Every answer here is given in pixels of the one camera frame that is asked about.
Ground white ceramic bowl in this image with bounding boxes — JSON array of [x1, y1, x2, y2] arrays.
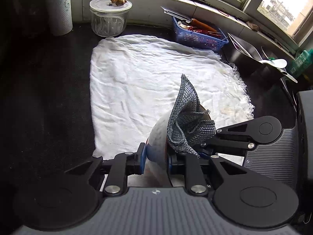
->
[[145, 105, 211, 187]]

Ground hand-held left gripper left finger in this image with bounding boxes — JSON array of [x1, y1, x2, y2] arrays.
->
[[64, 142, 148, 197]]

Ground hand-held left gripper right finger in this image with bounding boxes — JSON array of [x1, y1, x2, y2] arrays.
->
[[167, 152, 247, 196]]

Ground wooden handled kitchen knife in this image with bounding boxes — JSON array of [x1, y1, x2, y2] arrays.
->
[[161, 6, 218, 32]]

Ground blue plastic basket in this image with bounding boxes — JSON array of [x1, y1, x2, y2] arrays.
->
[[171, 17, 229, 52]]

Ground white fringed cloth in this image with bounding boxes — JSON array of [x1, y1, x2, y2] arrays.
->
[[90, 34, 255, 163]]

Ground steel rectangular container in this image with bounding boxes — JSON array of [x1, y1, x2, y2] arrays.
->
[[221, 33, 282, 79]]

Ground glass jar with lid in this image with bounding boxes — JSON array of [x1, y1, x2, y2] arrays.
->
[[89, 0, 132, 37]]

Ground paper towel roll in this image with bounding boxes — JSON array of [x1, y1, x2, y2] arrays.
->
[[45, 0, 73, 37]]

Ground white rice paddle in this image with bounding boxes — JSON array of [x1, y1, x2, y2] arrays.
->
[[262, 59, 286, 69]]

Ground grey mesh dishcloth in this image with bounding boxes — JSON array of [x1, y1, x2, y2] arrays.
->
[[167, 73, 217, 157]]

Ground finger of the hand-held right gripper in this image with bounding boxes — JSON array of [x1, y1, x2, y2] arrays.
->
[[201, 119, 256, 157]]

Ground dried red chillies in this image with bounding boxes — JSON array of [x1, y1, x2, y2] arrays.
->
[[187, 26, 223, 39]]

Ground green plastic bottle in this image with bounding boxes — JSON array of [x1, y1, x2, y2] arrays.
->
[[289, 50, 313, 79]]

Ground steel sink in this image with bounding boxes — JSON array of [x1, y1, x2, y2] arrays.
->
[[281, 77, 297, 110]]

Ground brown scrap on sill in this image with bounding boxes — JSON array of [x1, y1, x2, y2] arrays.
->
[[246, 21, 260, 32]]

